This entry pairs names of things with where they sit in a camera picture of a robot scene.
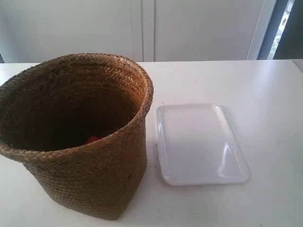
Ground brown woven wicker basket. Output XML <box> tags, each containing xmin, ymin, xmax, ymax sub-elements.
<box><xmin>0</xmin><ymin>53</ymin><xmax>153</xmax><ymax>220</ymax></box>

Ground red plastic pieces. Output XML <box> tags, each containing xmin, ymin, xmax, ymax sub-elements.
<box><xmin>84</xmin><ymin>136</ymin><xmax>99</xmax><ymax>145</ymax></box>

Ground white rectangular plastic tray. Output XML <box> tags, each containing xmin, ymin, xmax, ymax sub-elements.
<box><xmin>155</xmin><ymin>104</ymin><xmax>250</xmax><ymax>186</ymax></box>

